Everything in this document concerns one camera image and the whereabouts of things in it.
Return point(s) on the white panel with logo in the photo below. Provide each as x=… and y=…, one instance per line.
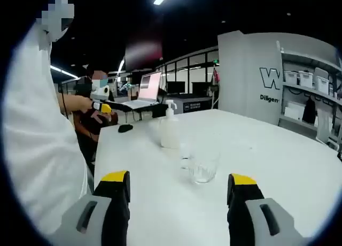
x=245, y=77

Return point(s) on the black cabinet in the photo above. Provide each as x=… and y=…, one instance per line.
x=199, y=105

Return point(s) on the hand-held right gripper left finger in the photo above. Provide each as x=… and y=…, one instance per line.
x=117, y=203

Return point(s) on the black computer mouse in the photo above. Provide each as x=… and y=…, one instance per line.
x=125, y=128

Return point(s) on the grey shelf rack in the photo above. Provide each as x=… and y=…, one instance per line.
x=296, y=88

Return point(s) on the black hanging garment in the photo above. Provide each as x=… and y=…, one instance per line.
x=310, y=111

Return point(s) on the red hanging bag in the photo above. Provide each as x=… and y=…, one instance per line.
x=216, y=75

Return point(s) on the white lidded storage bin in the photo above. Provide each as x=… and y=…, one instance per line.
x=322, y=81
x=290, y=77
x=306, y=79

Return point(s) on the white pump bottle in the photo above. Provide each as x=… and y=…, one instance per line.
x=169, y=131

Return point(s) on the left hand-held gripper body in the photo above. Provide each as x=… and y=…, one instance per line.
x=98, y=94

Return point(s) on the clear glass cup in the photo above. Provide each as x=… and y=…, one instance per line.
x=200, y=165

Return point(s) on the black monitor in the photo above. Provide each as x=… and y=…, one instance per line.
x=201, y=88
x=175, y=87

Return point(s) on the open silver laptop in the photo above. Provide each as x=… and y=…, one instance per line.
x=149, y=87

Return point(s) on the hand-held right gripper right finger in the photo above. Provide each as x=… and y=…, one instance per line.
x=240, y=203

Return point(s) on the large white storage box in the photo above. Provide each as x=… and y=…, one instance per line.
x=294, y=111

